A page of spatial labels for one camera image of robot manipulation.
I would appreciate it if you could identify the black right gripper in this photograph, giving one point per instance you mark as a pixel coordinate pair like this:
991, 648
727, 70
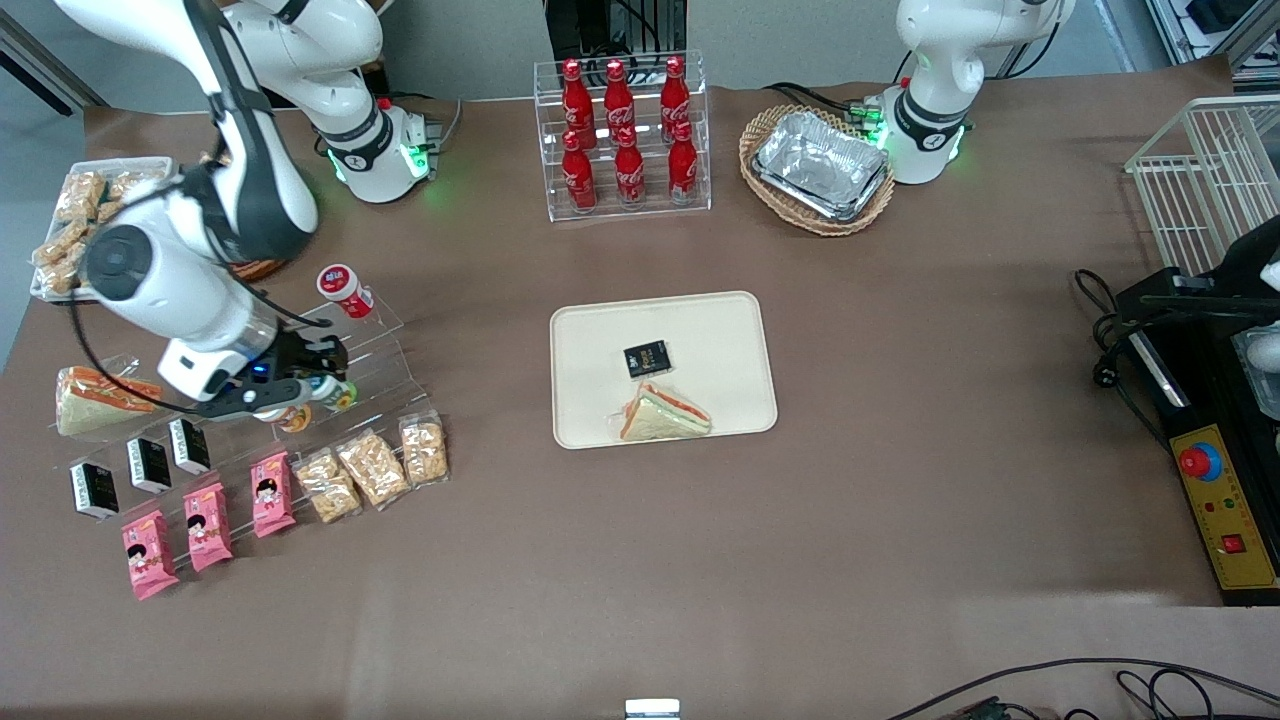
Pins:
300, 356

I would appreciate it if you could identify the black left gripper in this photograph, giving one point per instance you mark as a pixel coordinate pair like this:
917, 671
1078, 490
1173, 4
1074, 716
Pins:
1242, 272

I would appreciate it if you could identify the green gum canister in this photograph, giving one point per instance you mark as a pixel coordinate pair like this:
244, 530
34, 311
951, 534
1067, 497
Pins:
342, 397

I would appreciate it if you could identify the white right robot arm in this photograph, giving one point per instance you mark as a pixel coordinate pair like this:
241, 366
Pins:
250, 150

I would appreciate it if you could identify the orange gum canister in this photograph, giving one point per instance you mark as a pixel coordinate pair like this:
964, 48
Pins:
295, 420

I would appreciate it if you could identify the red gum canister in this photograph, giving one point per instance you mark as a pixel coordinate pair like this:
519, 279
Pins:
343, 288

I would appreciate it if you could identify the white rectangular plastic tray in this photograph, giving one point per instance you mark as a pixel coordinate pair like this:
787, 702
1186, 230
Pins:
160, 165

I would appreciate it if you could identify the beige plastic serving tray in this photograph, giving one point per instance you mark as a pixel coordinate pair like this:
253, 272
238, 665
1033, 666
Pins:
710, 350

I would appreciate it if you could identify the aluminium foil tray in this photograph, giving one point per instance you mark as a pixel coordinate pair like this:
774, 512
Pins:
820, 165

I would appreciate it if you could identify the clear acrylic stepped display stand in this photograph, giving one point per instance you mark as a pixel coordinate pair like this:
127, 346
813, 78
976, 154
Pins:
380, 350

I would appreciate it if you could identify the clear bag of crackers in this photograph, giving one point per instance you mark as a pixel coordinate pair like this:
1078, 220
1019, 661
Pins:
372, 469
424, 450
326, 487

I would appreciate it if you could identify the pink snack packet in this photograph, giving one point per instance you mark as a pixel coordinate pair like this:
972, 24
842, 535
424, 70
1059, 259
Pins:
272, 494
207, 527
148, 555

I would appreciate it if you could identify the black and white snack box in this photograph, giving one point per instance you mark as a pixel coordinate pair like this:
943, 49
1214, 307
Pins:
190, 446
150, 465
95, 490

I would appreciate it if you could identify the black control box yellow panel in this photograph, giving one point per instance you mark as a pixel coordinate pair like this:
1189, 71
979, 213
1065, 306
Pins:
1225, 510

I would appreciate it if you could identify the wrapped triangle sandwich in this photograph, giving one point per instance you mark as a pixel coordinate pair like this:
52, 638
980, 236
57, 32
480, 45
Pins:
660, 415
100, 405

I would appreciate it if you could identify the clear bag of brown snacks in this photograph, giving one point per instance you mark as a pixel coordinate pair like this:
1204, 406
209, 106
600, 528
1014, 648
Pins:
58, 258
125, 185
80, 197

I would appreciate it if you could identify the red cola bottle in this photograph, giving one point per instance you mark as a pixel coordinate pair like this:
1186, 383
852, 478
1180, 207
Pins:
578, 178
618, 98
629, 172
675, 95
682, 168
577, 100

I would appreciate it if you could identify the small black gold-print box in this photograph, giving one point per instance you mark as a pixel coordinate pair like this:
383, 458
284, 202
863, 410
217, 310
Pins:
647, 359

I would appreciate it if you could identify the clear acrylic bottle rack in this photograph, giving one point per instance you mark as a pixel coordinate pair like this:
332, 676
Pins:
650, 205

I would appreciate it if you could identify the light wicker basket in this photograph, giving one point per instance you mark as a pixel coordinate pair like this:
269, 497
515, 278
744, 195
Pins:
770, 200

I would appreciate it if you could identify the dark equipment rack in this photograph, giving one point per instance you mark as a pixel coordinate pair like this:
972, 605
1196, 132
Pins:
600, 25

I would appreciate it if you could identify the small white block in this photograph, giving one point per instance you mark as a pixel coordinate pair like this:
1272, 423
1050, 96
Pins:
652, 710

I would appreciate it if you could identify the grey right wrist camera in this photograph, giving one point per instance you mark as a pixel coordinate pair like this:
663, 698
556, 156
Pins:
250, 402

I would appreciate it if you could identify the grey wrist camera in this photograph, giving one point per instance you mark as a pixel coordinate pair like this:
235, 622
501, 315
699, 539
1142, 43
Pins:
1262, 360
250, 402

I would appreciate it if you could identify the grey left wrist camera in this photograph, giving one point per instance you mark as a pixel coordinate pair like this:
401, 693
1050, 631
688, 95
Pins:
1262, 360

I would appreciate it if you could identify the metal frame shelf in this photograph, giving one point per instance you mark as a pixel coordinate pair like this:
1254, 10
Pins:
1215, 25

